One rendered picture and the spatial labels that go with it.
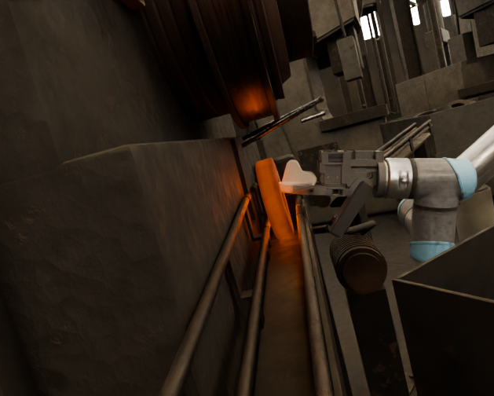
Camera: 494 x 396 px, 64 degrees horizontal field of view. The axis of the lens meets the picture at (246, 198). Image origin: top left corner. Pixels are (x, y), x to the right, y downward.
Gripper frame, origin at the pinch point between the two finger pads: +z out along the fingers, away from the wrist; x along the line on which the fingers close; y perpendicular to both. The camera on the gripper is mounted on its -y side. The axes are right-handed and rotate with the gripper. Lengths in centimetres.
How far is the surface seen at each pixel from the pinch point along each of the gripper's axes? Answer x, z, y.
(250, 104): 9.5, 3.4, 15.0
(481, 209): -58, -64, -14
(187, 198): 38.5, 6.6, 4.1
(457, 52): -360, -166, 91
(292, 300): 27.1, -3.7, -10.8
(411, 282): 46.0, -12.4, -0.8
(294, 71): -268, -5, 62
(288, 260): 13.8, -3.1, -9.8
